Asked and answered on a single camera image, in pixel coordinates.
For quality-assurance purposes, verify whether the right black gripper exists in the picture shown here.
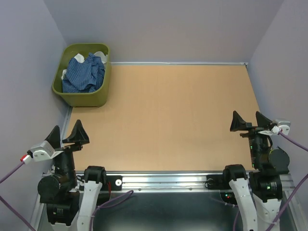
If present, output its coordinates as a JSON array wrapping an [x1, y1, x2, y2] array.
[[230, 109, 272, 167]]

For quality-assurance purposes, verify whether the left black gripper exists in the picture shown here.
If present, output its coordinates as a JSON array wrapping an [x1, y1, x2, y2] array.
[[46, 117, 90, 185]]

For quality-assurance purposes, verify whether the blue checkered long sleeve shirt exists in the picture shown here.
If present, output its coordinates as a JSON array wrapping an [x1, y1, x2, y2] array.
[[62, 53, 105, 93]]

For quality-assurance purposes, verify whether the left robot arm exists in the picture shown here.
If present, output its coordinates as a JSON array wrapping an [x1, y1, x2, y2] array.
[[38, 120, 107, 231]]

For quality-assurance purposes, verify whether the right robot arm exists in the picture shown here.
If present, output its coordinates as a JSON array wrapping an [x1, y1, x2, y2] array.
[[221, 111, 291, 231]]

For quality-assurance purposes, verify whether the green plastic bin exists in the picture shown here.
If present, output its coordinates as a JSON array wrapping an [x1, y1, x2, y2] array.
[[51, 43, 111, 107]]

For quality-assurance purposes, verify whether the white crumpled shirt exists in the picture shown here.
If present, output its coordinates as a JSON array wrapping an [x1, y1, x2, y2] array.
[[61, 51, 108, 80]]

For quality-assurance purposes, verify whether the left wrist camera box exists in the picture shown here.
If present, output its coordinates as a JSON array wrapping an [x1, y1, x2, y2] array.
[[27, 141, 63, 162]]

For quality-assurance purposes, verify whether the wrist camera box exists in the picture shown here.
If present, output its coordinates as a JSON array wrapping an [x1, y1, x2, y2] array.
[[27, 141, 63, 162], [271, 119, 291, 135]]

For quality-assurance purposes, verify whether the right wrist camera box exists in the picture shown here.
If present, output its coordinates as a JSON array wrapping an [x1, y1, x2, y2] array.
[[271, 119, 291, 135]]

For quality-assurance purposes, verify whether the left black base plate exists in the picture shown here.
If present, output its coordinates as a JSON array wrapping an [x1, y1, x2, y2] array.
[[77, 175, 123, 192]]

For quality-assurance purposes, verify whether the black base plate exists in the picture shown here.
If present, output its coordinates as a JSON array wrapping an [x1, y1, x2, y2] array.
[[77, 175, 123, 192], [205, 174, 230, 190]]

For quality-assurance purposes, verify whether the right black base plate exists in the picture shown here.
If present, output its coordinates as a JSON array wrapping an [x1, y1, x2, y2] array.
[[205, 174, 230, 190]]

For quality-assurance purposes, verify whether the aluminium mounting rail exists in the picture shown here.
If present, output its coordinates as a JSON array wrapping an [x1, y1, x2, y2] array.
[[28, 105, 301, 231]]

